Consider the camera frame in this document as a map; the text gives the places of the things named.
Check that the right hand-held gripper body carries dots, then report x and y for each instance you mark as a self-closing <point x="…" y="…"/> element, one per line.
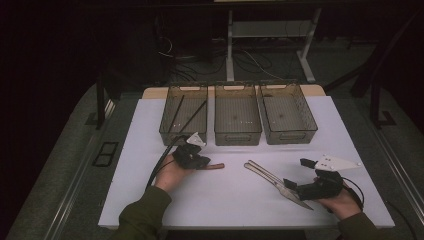
<point x="325" y="186"/>

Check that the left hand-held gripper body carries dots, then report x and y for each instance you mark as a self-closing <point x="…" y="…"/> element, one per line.
<point x="186" y="156"/>

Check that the smoky clear plastic bin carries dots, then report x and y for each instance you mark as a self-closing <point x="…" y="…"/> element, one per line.
<point x="286" y="120"/>
<point x="183" y="123"/>
<point x="237" y="123"/>

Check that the person's right hand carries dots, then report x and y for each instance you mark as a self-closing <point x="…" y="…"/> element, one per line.
<point x="343" y="205"/>

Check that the person's left hand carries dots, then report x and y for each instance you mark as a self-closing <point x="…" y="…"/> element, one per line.
<point x="170" y="176"/>

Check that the light wooden board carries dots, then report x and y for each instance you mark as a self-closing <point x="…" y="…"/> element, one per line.
<point x="153" y="93"/>

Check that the dark metal stand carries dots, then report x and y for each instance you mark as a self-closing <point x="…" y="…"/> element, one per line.
<point x="99" y="106"/>
<point x="375" y="106"/>

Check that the white metal stand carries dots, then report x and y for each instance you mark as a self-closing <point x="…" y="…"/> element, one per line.
<point x="230" y="50"/>

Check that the aluminium rail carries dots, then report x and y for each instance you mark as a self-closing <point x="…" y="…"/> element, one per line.
<point x="400" y="167"/>
<point x="71" y="193"/>

